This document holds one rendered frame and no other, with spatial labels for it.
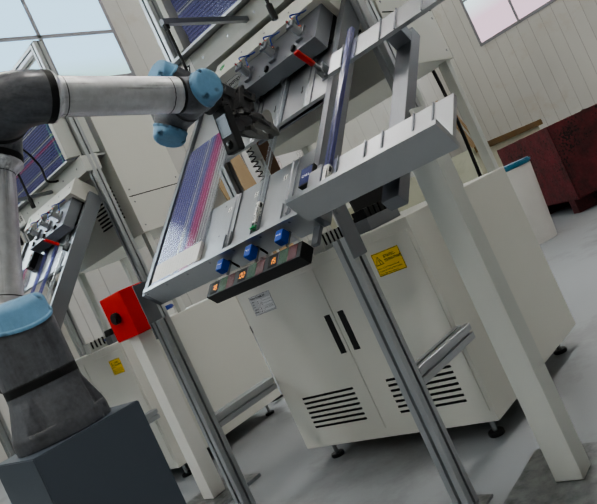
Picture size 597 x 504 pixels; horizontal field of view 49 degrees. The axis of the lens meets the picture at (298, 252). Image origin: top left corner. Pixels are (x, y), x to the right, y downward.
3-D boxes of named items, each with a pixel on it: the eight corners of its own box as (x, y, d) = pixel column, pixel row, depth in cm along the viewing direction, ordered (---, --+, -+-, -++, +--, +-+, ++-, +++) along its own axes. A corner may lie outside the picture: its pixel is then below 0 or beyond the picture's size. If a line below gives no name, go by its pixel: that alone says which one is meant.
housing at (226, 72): (357, 27, 177) (320, -7, 170) (246, 108, 210) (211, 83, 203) (360, 8, 181) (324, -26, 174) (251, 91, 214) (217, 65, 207)
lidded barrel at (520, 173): (486, 264, 448) (452, 190, 448) (512, 245, 482) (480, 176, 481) (550, 243, 416) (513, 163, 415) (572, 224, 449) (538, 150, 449)
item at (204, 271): (324, 227, 141) (300, 211, 138) (163, 303, 186) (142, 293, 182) (325, 223, 142) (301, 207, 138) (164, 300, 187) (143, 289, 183)
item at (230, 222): (317, 217, 141) (306, 210, 139) (157, 296, 185) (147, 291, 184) (327, 150, 151) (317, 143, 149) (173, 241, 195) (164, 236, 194)
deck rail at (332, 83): (331, 224, 140) (310, 210, 137) (324, 227, 141) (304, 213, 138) (361, 11, 177) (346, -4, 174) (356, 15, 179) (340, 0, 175)
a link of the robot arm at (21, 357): (12, 390, 94) (-28, 305, 94) (-10, 398, 105) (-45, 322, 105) (86, 354, 102) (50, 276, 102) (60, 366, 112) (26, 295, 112)
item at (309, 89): (343, 100, 161) (328, 89, 159) (193, 197, 206) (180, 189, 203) (355, 14, 179) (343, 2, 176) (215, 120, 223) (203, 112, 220)
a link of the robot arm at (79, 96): (-33, 49, 105) (218, 57, 136) (-46, 80, 114) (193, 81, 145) (-15, 115, 104) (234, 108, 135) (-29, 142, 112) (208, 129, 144)
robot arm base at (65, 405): (38, 454, 92) (9, 391, 92) (5, 461, 103) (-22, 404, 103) (126, 404, 103) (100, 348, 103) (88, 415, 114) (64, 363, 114)
